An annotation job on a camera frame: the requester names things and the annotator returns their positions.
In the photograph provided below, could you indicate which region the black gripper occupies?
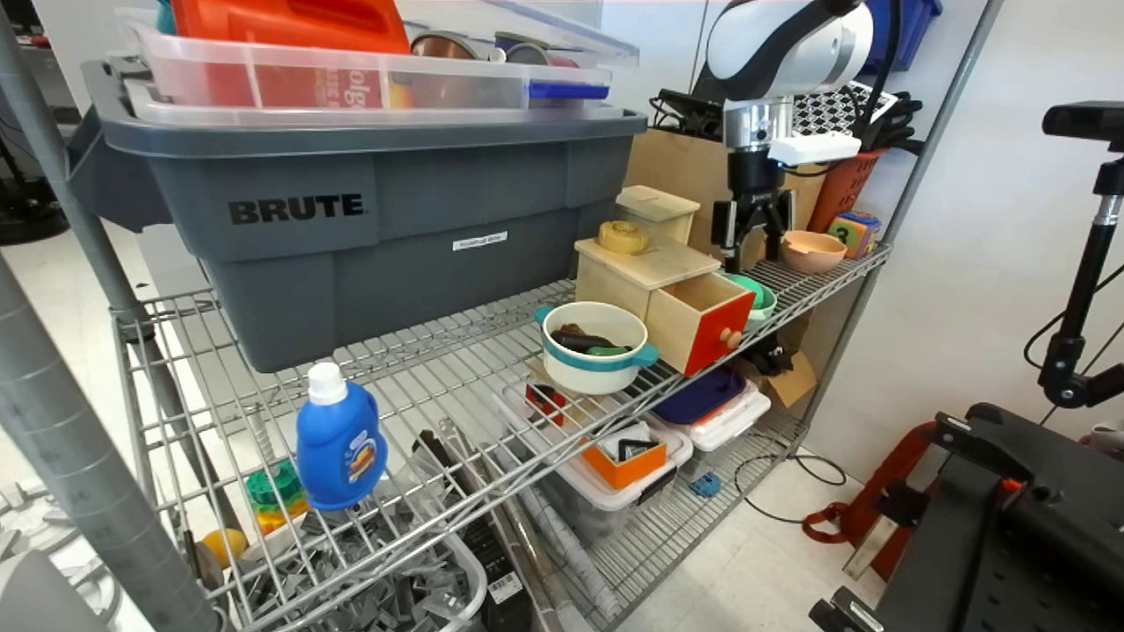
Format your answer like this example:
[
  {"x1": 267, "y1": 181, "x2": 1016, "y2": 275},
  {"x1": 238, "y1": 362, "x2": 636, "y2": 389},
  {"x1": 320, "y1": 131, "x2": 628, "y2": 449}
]
[{"x1": 710, "y1": 135, "x2": 802, "y2": 277}]

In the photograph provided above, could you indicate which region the wooden drawer with red front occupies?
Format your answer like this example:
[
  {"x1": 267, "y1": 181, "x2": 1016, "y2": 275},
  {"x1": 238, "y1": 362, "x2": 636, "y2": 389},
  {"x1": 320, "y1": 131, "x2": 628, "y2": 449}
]
[{"x1": 646, "y1": 275, "x2": 758, "y2": 379}]

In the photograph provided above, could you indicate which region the yellow toy waffle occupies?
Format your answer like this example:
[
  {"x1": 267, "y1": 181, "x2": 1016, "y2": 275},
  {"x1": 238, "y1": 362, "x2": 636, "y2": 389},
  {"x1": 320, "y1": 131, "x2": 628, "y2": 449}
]
[{"x1": 594, "y1": 219, "x2": 653, "y2": 261}]

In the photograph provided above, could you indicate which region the light wooden drawer box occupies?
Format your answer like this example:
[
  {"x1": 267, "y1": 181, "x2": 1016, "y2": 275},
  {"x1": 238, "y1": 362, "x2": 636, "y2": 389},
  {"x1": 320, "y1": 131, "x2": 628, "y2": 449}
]
[{"x1": 571, "y1": 222, "x2": 730, "y2": 326}]

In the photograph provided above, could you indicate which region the dark toy eggplant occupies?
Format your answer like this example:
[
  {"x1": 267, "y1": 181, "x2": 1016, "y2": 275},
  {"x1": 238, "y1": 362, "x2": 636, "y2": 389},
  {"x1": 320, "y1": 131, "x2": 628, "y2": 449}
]
[{"x1": 548, "y1": 323, "x2": 614, "y2": 353}]

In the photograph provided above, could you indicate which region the small colourful printed box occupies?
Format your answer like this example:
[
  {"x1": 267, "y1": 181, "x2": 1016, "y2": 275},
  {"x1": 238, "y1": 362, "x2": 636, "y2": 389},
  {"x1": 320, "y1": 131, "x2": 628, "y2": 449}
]
[{"x1": 826, "y1": 209, "x2": 877, "y2": 262}]

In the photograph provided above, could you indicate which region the red brown container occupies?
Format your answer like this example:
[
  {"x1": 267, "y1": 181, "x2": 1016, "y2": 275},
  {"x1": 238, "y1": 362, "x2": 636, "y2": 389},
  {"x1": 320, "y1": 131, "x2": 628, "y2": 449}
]
[{"x1": 803, "y1": 146, "x2": 888, "y2": 236}]

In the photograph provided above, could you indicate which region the small light wooden box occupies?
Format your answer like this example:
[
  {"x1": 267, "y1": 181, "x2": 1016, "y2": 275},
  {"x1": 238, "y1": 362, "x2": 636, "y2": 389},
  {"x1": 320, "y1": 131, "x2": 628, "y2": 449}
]
[{"x1": 610, "y1": 181, "x2": 706, "y2": 250}]

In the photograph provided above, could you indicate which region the large cardboard box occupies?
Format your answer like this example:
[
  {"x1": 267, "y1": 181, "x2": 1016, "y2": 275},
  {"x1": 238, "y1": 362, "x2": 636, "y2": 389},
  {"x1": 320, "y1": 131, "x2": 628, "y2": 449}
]
[{"x1": 627, "y1": 124, "x2": 765, "y2": 275}]

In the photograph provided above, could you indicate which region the black bulky item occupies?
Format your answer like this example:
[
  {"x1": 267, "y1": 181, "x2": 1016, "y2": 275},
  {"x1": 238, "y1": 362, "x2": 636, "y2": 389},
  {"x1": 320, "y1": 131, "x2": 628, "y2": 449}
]
[{"x1": 741, "y1": 332, "x2": 802, "y2": 379}]

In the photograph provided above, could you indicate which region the black electronic box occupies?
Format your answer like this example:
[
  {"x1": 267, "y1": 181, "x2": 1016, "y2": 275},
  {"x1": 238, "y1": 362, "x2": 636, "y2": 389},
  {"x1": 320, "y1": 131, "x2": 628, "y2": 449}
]
[{"x1": 646, "y1": 85, "x2": 734, "y2": 140}]

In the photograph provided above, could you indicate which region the small cardboard box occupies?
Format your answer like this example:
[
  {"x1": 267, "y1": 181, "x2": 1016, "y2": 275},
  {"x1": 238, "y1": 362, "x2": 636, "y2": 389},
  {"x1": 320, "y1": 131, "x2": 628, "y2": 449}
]
[{"x1": 748, "y1": 344, "x2": 821, "y2": 414}]

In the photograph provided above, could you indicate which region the white bin with blue contents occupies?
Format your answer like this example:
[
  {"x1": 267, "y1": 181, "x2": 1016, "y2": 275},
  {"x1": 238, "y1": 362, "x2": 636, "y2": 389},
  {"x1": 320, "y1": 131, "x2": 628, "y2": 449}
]
[{"x1": 646, "y1": 362, "x2": 776, "y2": 456}]

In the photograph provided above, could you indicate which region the small blue plastic piece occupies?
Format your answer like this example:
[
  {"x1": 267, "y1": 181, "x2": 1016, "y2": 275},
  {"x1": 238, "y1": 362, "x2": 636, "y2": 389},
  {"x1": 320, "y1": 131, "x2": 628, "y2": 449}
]
[{"x1": 685, "y1": 467, "x2": 728, "y2": 502}]

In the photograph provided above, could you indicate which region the orange box with black sign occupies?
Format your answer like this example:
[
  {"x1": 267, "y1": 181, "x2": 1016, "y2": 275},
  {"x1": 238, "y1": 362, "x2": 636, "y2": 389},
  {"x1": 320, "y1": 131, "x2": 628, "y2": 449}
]
[{"x1": 577, "y1": 419, "x2": 673, "y2": 492}]

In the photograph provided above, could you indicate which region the small red item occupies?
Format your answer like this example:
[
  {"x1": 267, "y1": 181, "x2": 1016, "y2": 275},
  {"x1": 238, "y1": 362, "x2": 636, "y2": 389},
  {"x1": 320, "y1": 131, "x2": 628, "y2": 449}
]
[{"x1": 520, "y1": 381, "x2": 577, "y2": 432}]

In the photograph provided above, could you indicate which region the metal pan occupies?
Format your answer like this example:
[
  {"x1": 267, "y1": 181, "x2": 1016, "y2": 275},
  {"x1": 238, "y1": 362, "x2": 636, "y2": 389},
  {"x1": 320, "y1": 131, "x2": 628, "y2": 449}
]
[{"x1": 408, "y1": 29, "x2": 511, "y2": 63}]

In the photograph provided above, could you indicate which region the grey BRUTE plastic tote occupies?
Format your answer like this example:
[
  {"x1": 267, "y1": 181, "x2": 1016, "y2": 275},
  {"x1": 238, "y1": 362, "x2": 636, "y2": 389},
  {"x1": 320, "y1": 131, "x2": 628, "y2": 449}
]
[{"x1": 66, "y1": 50, "x2": 651, "y2": 374}]

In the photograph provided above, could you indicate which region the black perforated cart board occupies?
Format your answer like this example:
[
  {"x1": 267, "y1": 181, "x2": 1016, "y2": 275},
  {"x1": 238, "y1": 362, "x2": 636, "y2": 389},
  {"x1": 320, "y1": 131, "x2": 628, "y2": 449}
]
[{"x1": 803, "y1": 401, "x2": 1124, "y2": 632}]

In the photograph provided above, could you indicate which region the clear plastic storage tray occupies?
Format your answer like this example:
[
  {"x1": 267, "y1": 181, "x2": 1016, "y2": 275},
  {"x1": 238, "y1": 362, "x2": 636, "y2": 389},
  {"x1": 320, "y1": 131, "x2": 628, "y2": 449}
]
[{"x1": 132, "y1": 21, "x2": 627, "y2": 117}]

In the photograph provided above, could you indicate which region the blue detergent bottle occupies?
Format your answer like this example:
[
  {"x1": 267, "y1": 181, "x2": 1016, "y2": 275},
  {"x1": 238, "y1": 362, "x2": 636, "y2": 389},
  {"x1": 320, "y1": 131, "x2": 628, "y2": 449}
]
[{"x1": 292, "y1": 357, "x2": 394, "y2": 517}]

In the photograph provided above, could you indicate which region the orange plastic container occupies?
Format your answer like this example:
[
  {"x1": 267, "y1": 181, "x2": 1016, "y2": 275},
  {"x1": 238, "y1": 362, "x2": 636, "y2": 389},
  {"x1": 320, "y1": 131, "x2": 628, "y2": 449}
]
[{"x1": 170, "y1": 0, "x2": 413, "y2": 56}]

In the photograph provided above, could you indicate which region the green scrub sponge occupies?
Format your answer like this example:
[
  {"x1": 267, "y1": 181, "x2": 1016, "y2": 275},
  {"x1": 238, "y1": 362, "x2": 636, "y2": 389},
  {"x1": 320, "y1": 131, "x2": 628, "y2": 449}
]
[{"x1": 242, "y1": 456, "x2": 310, "y2": 520}]

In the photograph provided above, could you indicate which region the yellow sponge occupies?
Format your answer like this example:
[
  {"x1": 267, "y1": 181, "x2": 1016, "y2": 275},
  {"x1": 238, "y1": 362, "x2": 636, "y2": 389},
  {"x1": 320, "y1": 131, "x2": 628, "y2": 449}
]
[{"x1": 192, "y1": 524, "x2": 253, "y2": 573}]

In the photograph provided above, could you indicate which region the mint green handled bowl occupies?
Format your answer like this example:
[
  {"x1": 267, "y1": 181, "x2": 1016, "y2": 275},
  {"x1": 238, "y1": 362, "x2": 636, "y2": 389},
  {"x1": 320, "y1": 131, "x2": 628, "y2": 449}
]
[{"x1": 717, "y1": 271, "x2": 780, "y2": 326}]

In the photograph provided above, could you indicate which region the white pot with teal handles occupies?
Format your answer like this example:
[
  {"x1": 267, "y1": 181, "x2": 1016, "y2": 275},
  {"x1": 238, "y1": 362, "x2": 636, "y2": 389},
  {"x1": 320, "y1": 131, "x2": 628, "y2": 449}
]
[{"x1": 533, "y1": 298, "x2": 665, "y2": 398}]

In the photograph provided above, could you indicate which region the black floor cable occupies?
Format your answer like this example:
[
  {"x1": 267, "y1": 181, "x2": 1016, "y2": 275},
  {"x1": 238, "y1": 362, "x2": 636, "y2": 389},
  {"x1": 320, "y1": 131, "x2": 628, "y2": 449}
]
[{"x1": 734, "y1": 436, "x2": 852, "y2": 531}]

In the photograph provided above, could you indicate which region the orange red frame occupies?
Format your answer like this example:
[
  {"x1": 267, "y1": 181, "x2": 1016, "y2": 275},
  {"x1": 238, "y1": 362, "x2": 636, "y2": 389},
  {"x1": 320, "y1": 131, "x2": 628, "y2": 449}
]
[{"x1": 802, "y1": 419, "x2": 945, "y2": 583}]

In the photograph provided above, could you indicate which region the black camera tripod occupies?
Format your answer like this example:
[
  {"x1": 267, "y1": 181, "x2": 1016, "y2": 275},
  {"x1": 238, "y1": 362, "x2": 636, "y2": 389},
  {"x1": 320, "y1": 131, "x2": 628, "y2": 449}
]
[{"x1": 1020, "y1": 98, "x2": 1124, "y2": 414}]

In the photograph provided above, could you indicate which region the grey wire basket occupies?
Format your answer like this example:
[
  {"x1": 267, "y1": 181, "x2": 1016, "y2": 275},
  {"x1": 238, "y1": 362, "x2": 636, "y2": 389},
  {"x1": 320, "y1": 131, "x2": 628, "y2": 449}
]
[{"x1": 221, "y1": 513, "x2": 493, "y2": 632}]

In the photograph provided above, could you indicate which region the grey wire shelf rack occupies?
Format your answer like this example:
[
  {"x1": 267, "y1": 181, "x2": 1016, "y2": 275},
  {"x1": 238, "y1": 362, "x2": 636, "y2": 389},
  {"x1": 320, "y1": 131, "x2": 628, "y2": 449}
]
[{"x1": 0, "y1": 0, "x2": 1012, "y2": 632}]

